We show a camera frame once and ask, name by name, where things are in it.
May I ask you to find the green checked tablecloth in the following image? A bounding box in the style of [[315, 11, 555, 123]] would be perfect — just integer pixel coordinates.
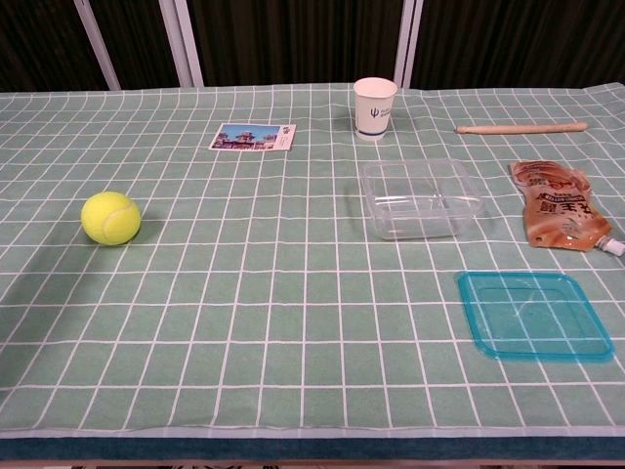
[[0, 81, 625, 441]]

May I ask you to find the blue translucent container lid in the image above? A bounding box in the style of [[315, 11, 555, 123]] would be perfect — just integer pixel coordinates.
[[453, 270, 615, 363]]

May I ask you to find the postcard with building photo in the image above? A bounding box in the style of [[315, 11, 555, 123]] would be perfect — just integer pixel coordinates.
[[209, 122, 298, 152]]

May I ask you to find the clear plastic container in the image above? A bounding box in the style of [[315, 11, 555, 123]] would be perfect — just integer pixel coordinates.
[[359, 158, 485, 241]]

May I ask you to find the black pleated curtain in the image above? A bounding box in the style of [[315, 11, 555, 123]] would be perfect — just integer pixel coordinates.
[[0, 0, 625, 94]]

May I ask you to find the wide double white frame post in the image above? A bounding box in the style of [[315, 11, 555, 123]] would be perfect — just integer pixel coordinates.
[[158, 0, 205, 89]]

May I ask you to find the yellow tennis ball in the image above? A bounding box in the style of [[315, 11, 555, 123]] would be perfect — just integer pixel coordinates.
[[80, 191, 143, 247]]

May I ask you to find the thin white frame post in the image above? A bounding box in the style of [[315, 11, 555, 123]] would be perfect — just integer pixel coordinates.
[[72, 0, 122, 92]]

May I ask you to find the white paper cup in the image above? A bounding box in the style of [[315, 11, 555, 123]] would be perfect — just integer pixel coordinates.
[[353, 77, 399, 143]]

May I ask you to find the brown sauce spout pouch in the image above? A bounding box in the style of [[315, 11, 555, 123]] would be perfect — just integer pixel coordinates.
[[508, 159, 625, 258]]

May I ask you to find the light wooden stick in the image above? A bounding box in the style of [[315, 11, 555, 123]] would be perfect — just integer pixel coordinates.
[[454, 121, 589, 135]]

